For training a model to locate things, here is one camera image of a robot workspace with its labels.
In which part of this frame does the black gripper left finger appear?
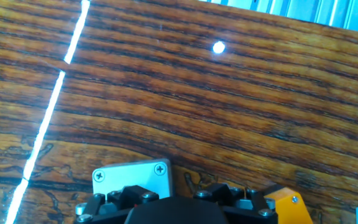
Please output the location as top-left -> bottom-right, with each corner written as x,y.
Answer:
74,185 -> 161,224

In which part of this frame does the dark wooden board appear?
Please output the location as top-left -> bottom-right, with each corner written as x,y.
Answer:
0,0 -> 358,224

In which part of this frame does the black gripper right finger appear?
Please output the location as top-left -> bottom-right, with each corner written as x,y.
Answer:
192,182 -> 280,224

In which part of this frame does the grey box small red button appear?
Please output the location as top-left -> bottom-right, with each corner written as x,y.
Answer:
91,158 -> 174,200

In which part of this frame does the orange box red button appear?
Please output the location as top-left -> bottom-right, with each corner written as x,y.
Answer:
262,185 -> 314,224

